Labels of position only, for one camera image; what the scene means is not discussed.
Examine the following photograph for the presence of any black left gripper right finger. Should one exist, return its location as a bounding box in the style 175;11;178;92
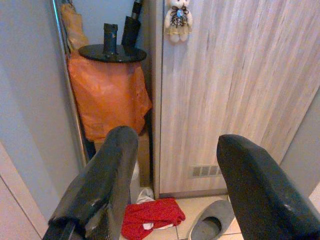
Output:
216;134;320;240

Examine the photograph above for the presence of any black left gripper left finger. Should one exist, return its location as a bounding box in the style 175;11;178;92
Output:
41;125;139;240

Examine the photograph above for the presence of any brown cardboard box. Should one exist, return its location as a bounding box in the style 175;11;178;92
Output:
93;131;151;187

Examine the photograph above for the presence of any grey slipper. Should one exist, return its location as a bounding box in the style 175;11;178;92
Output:
187;199;236;240

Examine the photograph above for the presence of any white plastic bag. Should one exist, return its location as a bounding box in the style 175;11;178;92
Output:
136;186;155;205

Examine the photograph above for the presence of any cabinet vent grille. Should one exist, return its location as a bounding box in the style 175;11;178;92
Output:
191;164;223;178

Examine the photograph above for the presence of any red cloth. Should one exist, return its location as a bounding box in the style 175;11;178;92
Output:
121;197;186;240

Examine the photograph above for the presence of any orange plastic bag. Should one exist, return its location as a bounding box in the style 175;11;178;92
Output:
66;51;153;142

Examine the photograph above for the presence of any chrome metal pole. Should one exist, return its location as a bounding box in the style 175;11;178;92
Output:
51;0;88;166

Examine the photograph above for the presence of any black round stand base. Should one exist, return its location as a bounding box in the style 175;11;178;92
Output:
77;22;148;63

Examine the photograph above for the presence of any black folded umbrella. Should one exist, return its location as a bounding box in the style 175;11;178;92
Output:
121;0;145;48

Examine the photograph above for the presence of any brown paper bag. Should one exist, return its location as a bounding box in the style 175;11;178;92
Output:
59;2;90;52

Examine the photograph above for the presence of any white plush bunny toy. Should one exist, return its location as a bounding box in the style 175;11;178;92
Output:
163;0;194;43

